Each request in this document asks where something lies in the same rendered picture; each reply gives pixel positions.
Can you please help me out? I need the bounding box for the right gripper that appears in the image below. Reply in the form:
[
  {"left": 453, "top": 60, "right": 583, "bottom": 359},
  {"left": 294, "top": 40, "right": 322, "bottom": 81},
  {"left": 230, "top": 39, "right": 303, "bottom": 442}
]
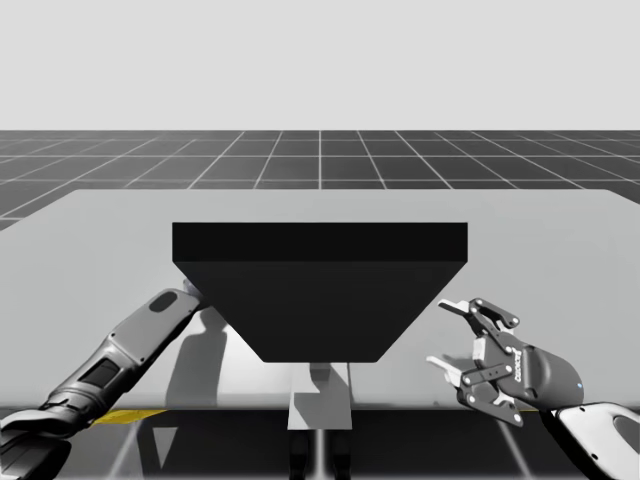
[{"left": 425, "top": 297, "right": 586, "bottom": 427}]

